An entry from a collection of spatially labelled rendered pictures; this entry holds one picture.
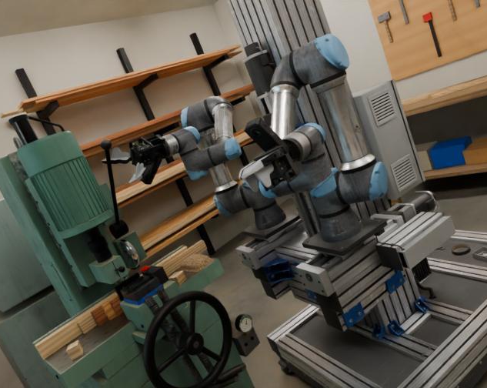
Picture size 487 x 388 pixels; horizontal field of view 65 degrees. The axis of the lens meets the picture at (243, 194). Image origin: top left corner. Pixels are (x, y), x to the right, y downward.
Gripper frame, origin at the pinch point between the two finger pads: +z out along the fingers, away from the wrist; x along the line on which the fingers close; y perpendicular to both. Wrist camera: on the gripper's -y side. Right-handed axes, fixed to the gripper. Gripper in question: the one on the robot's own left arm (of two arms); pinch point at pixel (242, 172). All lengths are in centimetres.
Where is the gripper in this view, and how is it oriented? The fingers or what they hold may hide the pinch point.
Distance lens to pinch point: 79.5
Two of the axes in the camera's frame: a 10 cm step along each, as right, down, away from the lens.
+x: -7.1, 2.8, 6.5
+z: -5.3, 4.0, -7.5
